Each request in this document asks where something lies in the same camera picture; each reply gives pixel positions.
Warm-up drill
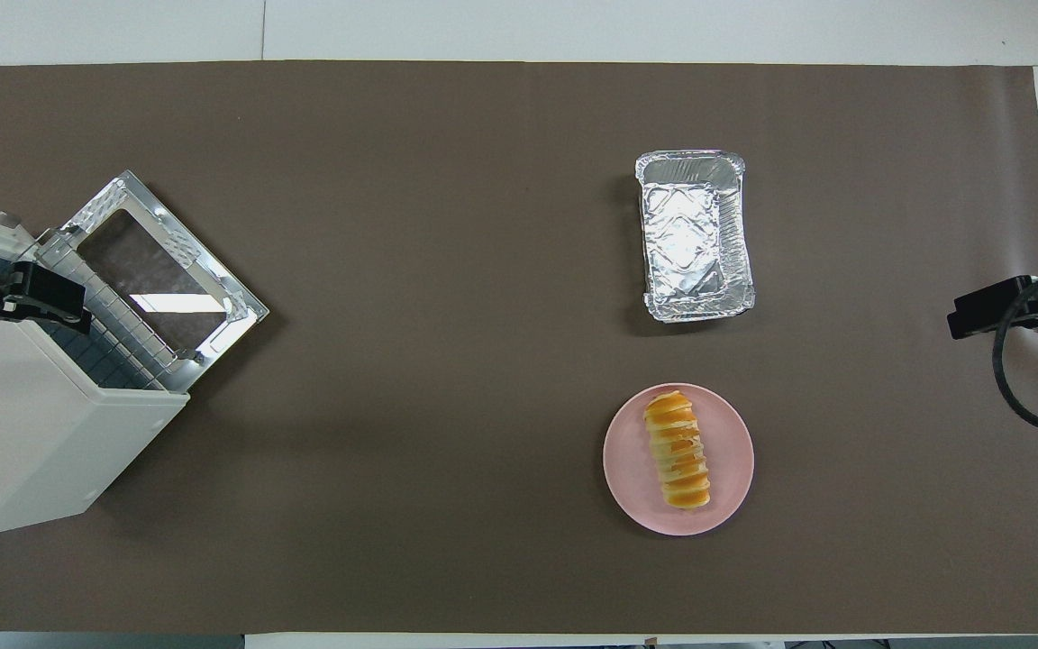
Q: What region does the pink round plate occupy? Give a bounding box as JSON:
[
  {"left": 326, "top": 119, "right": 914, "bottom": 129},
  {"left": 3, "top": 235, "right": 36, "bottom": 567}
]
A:
[{"left": 603, "top": 382, "right": 755, "bottom": 538}]

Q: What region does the oven wire rack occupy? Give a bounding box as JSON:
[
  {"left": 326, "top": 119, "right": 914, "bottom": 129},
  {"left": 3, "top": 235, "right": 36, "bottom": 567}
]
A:
[{"left": 35, "top": 242, "right": 185, "bottom": 391}]

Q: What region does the brown table mat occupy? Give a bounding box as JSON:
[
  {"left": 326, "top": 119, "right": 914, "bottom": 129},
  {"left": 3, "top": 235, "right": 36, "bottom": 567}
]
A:
[{"left": 0, "top": 59, "right": 1038, "bottom": 636}]

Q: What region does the oven glass door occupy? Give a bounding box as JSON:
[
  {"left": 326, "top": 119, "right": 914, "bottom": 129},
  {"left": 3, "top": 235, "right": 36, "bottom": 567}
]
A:
[{"left": 59, "top": 169, "right": 270, "bottom": 394}]

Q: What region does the white toaster oven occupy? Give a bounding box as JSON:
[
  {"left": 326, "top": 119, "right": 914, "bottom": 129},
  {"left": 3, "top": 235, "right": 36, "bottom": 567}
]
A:
[{"left": 0, "top": 198, "right": 192, "bottom": 540}]

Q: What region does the long striped bread roll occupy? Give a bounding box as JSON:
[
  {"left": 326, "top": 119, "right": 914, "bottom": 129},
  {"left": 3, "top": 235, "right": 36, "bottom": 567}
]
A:
[{"left": 643, "top": 389, "right": 713, "bottom": 511}]

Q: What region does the aluminium foil tray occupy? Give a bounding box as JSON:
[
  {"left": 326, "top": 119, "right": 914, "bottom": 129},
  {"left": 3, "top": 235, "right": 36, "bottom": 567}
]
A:
[{"left": 634, "top": 149, "right": 756, "bottom": 324}]

